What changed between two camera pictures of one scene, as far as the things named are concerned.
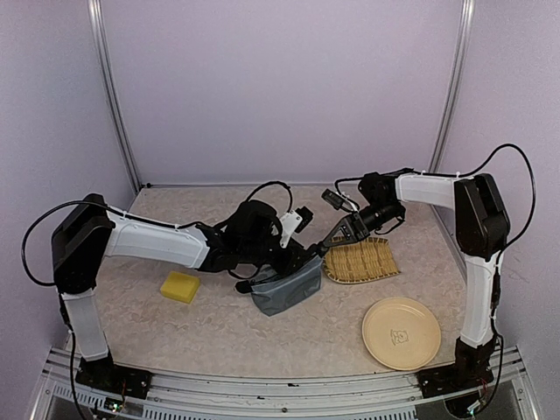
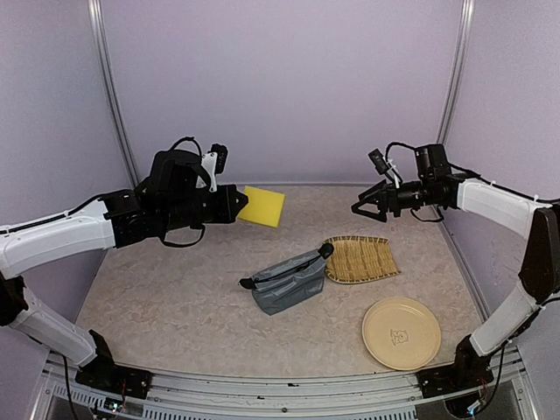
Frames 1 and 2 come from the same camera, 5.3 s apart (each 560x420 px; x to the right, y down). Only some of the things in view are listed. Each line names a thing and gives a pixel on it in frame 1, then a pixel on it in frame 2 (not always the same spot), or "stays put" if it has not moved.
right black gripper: x=355 y=227 to x=388 y=200
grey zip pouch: x=286 y=287 stays put
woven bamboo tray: x=359 y=262 stays put
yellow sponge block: x=180 y=286 to x=264 y=206
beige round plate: x=402 y=332 stays put
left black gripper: x=290 y=262 to x=228 y=213
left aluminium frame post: x=99 y=24 stays put
